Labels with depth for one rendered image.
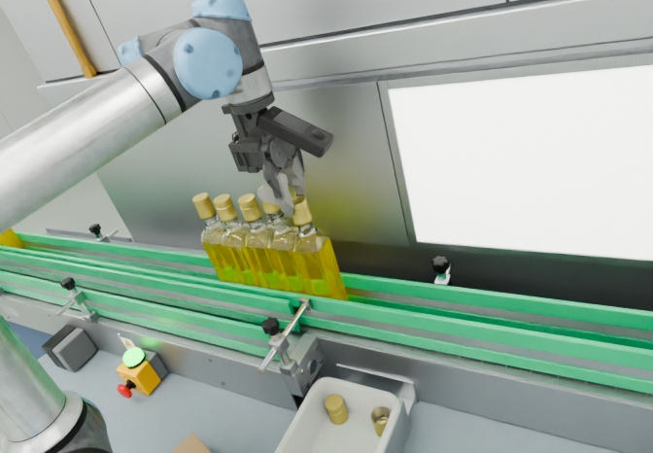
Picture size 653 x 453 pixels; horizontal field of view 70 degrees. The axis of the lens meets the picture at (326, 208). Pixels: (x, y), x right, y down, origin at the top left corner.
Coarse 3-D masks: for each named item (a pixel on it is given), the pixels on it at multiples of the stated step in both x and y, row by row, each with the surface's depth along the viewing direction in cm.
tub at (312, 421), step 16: (320, 384) 87; (336, 384) 86; (352, 384) 85; (304, 400) 85; (320, 400) 88; (352, 400) 86; (368, 400) 84; (384, 400) 82; (304, 416) 83; (320, 416) 87; (352, 416) 88; (368, 416) 87; (384, 416) 84; (288, 432) 80; (304, 432) 83; (320, 432) 87; (336, 432) 86; (352, 432) 85; (368, 432) 84; (384, 432) 76; (288, 448) 79; (304, 448) 83; (320, 448) 84; (336, 448) 83; (352, 448) 82; (368, 448) 82; (384, 448) 74
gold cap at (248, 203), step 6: (240, 198) 88; (246, 198) 88; (252, 198) 87; (240, 204) 87; (246, 204) 87; (252, 204) 87; (246, 210) 87; (252, 210) 88; (258, 210) 89; (246, 216) 88; (252, 216) 88; (258, 216) 89
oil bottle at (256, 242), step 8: (264, 224) 92; (248, 232) 91; (256, 232) 90; (264, 232) 90; (248, 240) 91; (256, 240) 90; (264, 240) 89; (248, 248) 92; (256, 248) 91; (264, 248) 90; (256, 256) 92; (264, 256) 91; (256, 264) 94; (264, 264) 92; (272, 264) 92; (264, 272) 94; (272, 272) 93; (264, 280) 95; (272, 280) 94; (280, 280) 94; (272, 288) 96; (280, 288) 95
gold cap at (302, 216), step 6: (294, 198) 83; (300, 198) 82; (294, 204) 81; (300, 204) 81; (306, 204) 82; (294, 210) 81; (300, 210) 81; (306, 210) 82; (294, 216) 82; (300, 216) 82; (306, 216) 82; (294, 222) 83; (300, 222) 82; (306, 222) 83
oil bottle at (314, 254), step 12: (300, 240) 84; (312, 240) 84; (324, 240) 86; (300, 252) 85; (312, 252) 84; (324, 252) 86; (300, 264) 87; (312, 264) 86; (324, 264) 86; (336, 264) 90; (312, 276) 88; (324, 276) 86; (336, 276) 90; (312, 288) 90; (324, 288) 88; (336, 288) 90; (348, 300) 95
